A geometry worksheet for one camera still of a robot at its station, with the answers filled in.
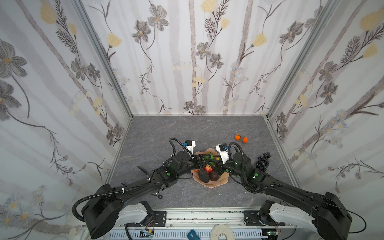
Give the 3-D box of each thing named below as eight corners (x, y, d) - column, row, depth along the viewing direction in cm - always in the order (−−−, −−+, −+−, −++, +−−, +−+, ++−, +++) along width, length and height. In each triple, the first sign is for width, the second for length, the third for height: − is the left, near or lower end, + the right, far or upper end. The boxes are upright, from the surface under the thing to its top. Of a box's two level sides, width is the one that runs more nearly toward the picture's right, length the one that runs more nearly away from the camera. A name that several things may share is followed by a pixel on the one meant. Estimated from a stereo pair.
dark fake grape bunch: (254, 169, 93) (257, 165, 89) (258, 153, 101) (261, 149, 97) (264, 173, 92) (268, 170, 87) (267, 157, 99) (271, 153, 95)
